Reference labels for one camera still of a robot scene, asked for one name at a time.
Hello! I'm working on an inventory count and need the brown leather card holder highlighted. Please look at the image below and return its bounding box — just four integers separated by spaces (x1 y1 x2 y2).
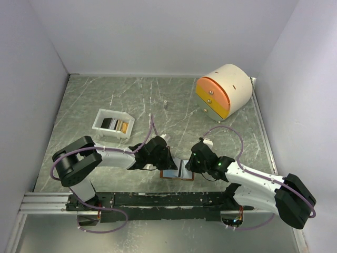
160 158 194 181

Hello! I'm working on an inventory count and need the white card tray box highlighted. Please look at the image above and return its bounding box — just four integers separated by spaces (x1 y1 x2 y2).
92 109 135 140

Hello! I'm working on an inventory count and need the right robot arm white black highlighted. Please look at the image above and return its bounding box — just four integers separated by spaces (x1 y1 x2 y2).
185 142 316 229

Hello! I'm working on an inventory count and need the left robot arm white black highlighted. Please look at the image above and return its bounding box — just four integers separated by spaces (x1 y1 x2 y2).
52 136 177 210

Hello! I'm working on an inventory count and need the stack of cards in tray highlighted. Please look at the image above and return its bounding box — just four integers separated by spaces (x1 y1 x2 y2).
101 118 128 133

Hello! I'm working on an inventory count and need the cream round drawer cabinet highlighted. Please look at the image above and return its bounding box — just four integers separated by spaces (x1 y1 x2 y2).
195 64 253 122

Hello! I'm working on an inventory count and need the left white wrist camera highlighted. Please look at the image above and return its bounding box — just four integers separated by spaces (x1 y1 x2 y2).
160 133 171 143

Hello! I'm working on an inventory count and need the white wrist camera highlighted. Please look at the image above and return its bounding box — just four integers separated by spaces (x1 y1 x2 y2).
199 137 213 149
160 133 171 143

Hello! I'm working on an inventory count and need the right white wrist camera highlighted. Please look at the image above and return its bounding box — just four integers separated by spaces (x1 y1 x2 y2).
199 137 213 149

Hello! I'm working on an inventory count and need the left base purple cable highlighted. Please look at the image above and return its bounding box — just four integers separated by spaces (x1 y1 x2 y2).
76 207 131 234

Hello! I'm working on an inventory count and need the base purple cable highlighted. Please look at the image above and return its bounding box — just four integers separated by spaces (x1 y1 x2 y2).
76 207 131 234
225 213 276 230

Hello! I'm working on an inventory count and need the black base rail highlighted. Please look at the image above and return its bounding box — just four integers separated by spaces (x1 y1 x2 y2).
66 192 240 223

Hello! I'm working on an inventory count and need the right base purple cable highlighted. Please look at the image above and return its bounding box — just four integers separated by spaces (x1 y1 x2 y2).
225 213 276 230

